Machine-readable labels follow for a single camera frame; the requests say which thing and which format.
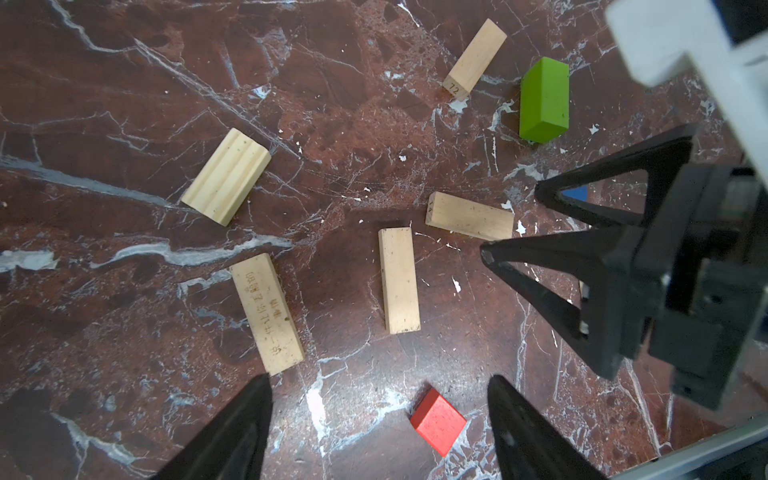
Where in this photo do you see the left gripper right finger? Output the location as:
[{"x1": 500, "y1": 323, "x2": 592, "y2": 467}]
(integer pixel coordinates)
[{"x1": 487, "y1": 375, "x2": 604, "y2": 480}]

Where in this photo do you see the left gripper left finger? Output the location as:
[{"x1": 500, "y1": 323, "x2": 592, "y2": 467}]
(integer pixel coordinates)
[{"x1": 154, "y1": 374, "x2": 273, "y2": 479}]

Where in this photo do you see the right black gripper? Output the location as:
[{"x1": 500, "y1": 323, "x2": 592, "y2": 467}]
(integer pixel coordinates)
[{"x1": 479, "y1": 122, "x2": 768, "y2": 412}]

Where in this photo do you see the wood block with writing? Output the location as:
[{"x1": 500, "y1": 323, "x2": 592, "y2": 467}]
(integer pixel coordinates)
[{"x1": 230, "y1": 253, "x2": 304, "y2": 376}]

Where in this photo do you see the plain wood block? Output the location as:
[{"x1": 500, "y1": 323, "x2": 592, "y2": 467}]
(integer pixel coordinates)
[{"x1": 378, "y1": 227, "x2": 421, "y2": 334}]

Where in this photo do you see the blue cylinder block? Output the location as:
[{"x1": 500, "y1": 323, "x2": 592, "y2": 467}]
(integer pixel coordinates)
[{"x1": 561, "y1": 185, "x2": 589, "y2": 202}]

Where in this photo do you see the red block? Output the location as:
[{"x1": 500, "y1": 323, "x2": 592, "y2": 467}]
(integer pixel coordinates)
[{"x1": 410, "y1": 387, "x2": 467, "y2": 457}]

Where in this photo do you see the green block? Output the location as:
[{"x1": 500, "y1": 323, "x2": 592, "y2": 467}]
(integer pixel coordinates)
[{"x1": 519, "y1": 57, "x2": 569, "y2": 144}]

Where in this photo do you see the grooved wood block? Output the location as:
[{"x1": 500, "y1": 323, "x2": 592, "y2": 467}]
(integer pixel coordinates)
[{"x1": 181, "y1": 128, "x2": 271, "y2": 226}]

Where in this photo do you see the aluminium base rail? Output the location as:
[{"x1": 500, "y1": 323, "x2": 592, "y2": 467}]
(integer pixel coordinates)
[{"x1": 614, "y1": 413, "x2": 767, "y2": 479}]

